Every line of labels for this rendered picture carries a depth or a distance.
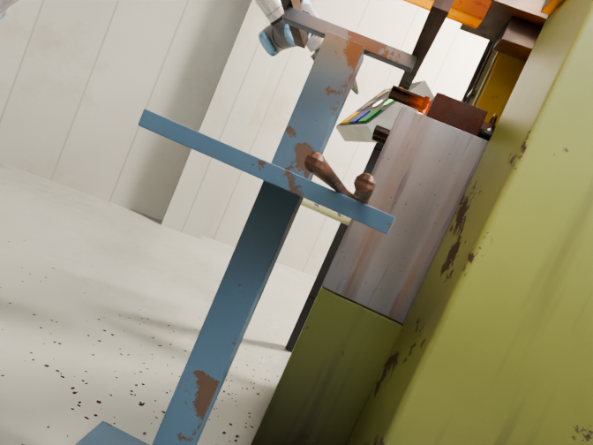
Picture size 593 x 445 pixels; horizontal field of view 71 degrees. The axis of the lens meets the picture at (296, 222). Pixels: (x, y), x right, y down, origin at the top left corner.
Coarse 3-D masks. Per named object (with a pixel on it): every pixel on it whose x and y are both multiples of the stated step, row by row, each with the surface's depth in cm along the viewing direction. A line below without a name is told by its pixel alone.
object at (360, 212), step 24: (144, 120) 47; (168, 120) 46; (192, 144) 46; (216, 144) 46; (240, 168) 46; (264, 168) 45; (312, 192) 45; (336, 192) 44; (360, 216) 44; (384, 216) 44
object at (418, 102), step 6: (396, 90) 114; (402, 90) 113; (390, 96) 114; (396, 96) 113; (402, 96) 114; (408, 96) 114; (414, 96) 113; (420, 96) 112; (426, 96) 111; (402, 102) 115; (408, 102) 113; (414, 102) 114; (420, 102) 113; (426, 102) 111; (414, 108) 115; (420, 108) 112
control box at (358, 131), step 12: (420, 84) 154; (384, 96) 173; (432, 96) 156; (360, 108) 184; (372, 108) 169; (384, 108) 157; (396, 108) 154; (408, 108) 155; (372, 120) 152; (384, 120) 153; (348, 132) 175; (360, 132) 163
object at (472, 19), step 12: (408, 0) 51; (420, 0) 50; (432, 0) 49; (456, 0) 49; (468, 0) 48; (480, 0) 48; (456, 12) 50; (468, 12) 49; (480, 12) 48; (468, 24) 51
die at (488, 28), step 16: (496, 0) 103; (512, 0) 103; (528, 0) 102; (544, 0) 102; (496, 16) 109; (512, 16) 106; (528, 16) 104; (544, 16) 102; (480, 32) 120; (496, 32) 117
